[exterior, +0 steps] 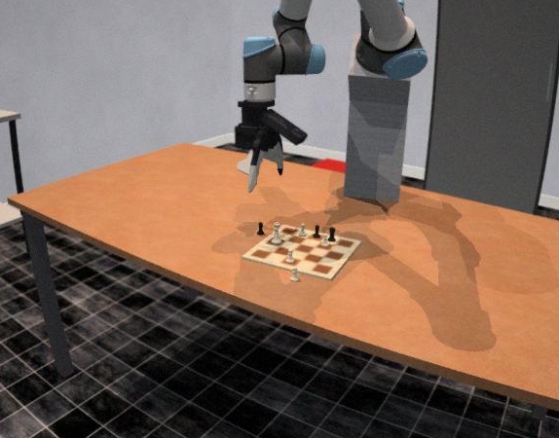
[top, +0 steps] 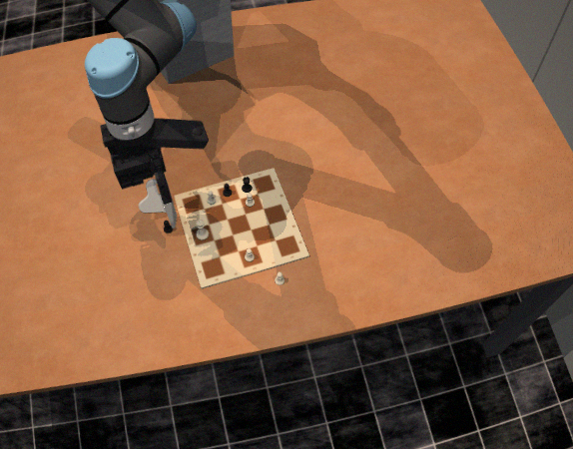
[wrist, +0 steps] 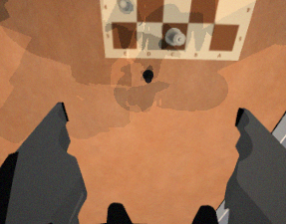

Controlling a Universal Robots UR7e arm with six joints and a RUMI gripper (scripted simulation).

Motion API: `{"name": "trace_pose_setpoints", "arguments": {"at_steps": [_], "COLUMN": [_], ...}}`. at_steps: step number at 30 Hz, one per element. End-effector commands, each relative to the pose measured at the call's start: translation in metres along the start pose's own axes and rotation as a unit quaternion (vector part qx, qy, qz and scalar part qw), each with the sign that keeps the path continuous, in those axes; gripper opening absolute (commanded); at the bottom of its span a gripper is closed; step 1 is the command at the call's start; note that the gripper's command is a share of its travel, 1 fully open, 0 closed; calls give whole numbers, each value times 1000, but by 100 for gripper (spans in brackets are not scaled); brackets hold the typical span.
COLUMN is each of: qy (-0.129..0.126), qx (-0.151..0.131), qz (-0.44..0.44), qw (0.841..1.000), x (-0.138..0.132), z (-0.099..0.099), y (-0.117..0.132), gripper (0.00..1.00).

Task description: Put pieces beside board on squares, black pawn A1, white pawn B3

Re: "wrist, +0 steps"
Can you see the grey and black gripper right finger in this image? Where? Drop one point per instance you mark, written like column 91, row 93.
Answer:
column 256, row 190

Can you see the chessboard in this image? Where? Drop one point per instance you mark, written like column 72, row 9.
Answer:
column 214, row 29

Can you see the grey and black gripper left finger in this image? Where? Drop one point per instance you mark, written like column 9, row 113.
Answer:
column 41, row 183

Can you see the white chess pawn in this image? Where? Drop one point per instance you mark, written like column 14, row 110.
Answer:
column 126, row 6

